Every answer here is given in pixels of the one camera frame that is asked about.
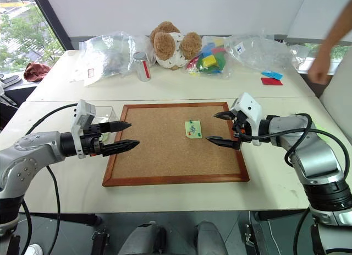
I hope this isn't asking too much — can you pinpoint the black table clamp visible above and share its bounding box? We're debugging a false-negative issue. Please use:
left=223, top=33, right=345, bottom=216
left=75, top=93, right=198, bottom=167
left=91, top=228, right=111, bottom=255
left=244, top=223, right=265, bottom=255

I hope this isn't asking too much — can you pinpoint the bag of colourful blocks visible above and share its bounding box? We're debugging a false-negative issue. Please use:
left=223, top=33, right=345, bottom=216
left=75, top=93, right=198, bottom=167
left=183, top=35, right=235, bottom=80

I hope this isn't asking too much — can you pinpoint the grey rounded leg cover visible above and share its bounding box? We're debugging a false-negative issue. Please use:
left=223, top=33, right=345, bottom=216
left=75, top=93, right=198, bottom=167
left=194, top=220, right=229, bottom=255
left=118, top=223, right=168, bottom=255

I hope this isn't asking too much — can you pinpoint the white shoe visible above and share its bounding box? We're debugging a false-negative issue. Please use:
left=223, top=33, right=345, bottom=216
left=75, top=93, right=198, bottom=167
left=26, top=243, right=44, bottom=255

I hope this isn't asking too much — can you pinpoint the clear plastic box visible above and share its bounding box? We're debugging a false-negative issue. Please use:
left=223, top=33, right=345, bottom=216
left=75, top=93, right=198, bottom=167
left=92, top=106, right=116, bottom=146

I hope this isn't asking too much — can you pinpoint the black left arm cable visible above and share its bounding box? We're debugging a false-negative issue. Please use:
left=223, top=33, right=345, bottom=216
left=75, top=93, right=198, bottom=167
left=16, top=102, right=79, bottom=255

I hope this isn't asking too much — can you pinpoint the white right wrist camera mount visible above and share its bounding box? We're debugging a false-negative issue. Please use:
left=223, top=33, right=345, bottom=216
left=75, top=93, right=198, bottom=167
left=229, top=92, right=263, bottom=147

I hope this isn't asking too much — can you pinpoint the clear jar with silver lid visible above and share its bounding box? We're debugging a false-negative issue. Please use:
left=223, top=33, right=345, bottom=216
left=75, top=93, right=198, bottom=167
left=133, top=51, right=152, bottom=82

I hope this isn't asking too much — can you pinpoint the white panel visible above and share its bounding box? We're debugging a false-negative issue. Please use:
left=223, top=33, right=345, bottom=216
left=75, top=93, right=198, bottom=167
left=320, top=53, right=352, bottom=136

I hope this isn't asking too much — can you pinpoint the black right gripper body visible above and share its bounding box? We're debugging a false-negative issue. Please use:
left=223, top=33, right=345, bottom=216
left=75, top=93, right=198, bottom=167
left=232, top=111, right=253, bottom=151

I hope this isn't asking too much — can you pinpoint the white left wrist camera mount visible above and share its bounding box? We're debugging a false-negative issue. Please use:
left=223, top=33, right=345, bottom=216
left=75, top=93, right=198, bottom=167
left=70, top=99, right=97, bottom=159

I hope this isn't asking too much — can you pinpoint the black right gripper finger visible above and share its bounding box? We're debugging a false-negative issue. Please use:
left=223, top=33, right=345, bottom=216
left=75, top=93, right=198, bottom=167
left=205, top=135, right=240, bottom=151
left=213, top=110, right=237, bottom=122

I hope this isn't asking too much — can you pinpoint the blue paper sheet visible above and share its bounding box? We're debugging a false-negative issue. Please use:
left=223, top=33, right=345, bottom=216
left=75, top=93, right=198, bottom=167
left=261, top=70, right=283, bottom=80

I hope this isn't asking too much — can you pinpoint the dark red cloth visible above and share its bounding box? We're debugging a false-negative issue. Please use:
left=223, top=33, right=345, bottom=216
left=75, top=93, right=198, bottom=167
left=23, top=62, right=52, bottom=82

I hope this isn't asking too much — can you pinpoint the person's bare hand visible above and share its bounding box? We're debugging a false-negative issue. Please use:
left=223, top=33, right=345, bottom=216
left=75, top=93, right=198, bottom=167
left=307, top=55, right=332, bottom=85

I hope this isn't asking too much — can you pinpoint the grey flat slipper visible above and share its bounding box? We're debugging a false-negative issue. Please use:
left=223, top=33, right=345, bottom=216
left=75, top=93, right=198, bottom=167
left=0, top=74, right=22, bottom=88

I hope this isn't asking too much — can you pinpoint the clear bag with blue-marked label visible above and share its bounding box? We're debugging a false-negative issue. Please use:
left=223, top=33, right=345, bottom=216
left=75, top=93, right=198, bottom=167
left=224, top=31, right=299, bottom=74

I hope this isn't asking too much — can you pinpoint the black slanted window frame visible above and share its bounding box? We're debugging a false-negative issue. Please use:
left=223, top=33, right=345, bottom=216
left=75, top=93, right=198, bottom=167
left=28, top=0, right=69, bottom=51

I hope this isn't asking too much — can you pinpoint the green paper note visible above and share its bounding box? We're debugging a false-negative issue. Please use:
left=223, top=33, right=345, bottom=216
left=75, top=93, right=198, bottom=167
left=184, top=119, right=204, bottom=140

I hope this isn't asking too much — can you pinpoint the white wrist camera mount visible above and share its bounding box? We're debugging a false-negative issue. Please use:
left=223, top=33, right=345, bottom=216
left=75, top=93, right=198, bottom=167
left=70, top=99, right=97, bottom=159
left=229, top=92, right=263, bottom=147

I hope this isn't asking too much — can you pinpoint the brown and white teddy bear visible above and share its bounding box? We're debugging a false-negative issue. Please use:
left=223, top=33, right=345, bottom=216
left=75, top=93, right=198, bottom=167
left=149, top=21, right=204, bottom=71

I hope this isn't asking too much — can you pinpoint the clear bag with red-framed label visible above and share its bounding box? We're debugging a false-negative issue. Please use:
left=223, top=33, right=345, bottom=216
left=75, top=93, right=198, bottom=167
left=79, top=30, right=155, bottom=88

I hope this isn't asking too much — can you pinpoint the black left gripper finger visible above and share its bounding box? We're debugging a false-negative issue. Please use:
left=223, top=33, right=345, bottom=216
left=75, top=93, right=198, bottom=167
left=102, top=139, right=141, bottom=158
left=99, top=121, right=133, bottom=134

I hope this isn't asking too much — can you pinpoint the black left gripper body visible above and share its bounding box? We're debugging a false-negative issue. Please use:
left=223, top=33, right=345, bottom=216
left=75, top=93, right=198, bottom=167
left=80, top=123, right=107, bottom=158

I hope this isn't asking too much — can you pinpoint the red paper sheet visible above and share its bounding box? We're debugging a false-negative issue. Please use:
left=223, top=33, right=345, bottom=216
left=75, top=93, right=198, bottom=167
left=260, top=77, right=284, bottom=86

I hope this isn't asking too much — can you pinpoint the wood-framed cork board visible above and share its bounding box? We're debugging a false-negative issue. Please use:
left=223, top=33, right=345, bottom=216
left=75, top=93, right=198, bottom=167
left=102, top=101, right=251, bottom=187

